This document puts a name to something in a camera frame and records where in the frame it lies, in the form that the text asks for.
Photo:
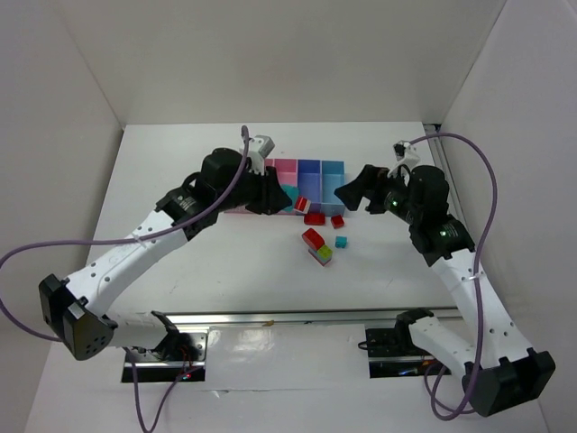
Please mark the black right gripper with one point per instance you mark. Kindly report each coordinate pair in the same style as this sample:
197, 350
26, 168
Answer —
370, 188

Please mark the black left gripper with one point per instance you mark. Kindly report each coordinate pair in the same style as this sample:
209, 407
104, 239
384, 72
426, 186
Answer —
265, 191

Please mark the green red cyan lego stack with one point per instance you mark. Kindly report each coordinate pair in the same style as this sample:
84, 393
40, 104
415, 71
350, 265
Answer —
298, 203

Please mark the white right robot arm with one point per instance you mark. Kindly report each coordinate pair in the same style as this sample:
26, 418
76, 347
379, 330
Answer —
501, 369

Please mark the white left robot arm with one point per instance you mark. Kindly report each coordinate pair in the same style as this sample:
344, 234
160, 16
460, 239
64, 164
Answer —
77, 307

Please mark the light blue container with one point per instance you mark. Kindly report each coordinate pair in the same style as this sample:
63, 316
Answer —
332, 178

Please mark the small red lego brick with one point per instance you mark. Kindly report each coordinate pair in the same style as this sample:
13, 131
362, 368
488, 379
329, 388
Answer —
337, 222

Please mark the narrow pink container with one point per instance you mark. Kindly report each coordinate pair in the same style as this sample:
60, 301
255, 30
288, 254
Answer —
287, 172

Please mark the wide red lego brick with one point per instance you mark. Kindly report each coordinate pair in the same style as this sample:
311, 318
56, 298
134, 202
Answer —
314, 219

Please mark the large pink container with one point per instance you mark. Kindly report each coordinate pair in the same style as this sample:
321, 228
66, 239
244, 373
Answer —
234, 209

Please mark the dark blue container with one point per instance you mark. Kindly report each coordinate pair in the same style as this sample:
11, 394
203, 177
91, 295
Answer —
309, 183

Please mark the small cyan lego brick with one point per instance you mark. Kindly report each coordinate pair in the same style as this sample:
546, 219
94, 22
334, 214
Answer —
341, 242

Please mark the multicolour lego stack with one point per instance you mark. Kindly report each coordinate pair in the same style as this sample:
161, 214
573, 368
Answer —
317, 247

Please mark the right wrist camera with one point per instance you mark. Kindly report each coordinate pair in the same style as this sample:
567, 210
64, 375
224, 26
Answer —
406, 159

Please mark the aluminium side rail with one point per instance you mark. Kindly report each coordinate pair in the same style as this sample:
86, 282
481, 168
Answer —
444, 153

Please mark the aluminium front rail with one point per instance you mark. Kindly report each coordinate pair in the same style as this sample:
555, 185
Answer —
270, 318

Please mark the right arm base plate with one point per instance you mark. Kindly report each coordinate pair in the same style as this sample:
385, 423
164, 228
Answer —
388, 357

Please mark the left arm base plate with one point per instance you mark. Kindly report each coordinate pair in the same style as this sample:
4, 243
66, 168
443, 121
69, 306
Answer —
187, 359

